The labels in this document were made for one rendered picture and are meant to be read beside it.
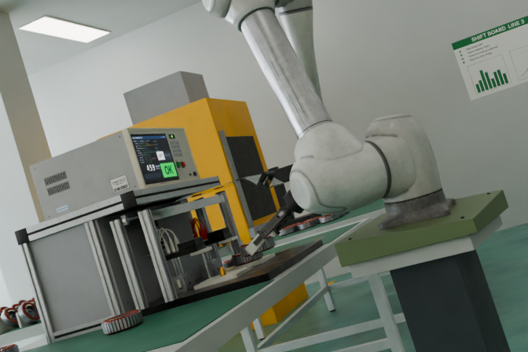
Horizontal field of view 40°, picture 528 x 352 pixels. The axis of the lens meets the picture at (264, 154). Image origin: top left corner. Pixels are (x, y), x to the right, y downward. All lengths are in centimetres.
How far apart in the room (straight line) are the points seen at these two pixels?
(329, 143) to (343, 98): 586
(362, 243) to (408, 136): 29
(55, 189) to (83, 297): 38
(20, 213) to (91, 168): 403
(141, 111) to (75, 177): 420
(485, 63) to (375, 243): 577
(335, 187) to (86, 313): 97
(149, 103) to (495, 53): 337
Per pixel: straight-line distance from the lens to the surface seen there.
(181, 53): 823
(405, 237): 176
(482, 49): 749
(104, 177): 238
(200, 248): 234
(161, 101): 652
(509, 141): 745
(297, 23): 210
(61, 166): 246
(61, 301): 237
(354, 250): 182
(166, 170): 248
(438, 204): 188
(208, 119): 606
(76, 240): 231
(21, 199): 639
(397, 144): 183
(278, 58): 189
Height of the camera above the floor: 96
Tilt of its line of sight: 4 degrees up
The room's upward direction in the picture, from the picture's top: 18 degrees counter-clockwise
